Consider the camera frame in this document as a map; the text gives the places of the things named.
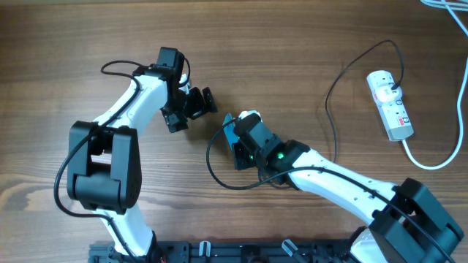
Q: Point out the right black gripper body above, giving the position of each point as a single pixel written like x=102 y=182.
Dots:
x=244 y=158

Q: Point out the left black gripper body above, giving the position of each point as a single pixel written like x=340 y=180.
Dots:
x=191 y=106

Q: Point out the turquoise Galaxy S25 smartphone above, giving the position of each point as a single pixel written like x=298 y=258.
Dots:
x=228 y=130

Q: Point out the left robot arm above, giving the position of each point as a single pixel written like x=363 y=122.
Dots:
x=103 y=166

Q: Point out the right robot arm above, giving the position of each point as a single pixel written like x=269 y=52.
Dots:
x=403 y=223

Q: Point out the white USB charger plug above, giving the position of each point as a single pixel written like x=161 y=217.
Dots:
x=386 y=94

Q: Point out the white power strip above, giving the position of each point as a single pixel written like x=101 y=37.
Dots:
x=393 y=114

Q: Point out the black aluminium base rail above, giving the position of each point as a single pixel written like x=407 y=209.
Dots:
x=185 y=252

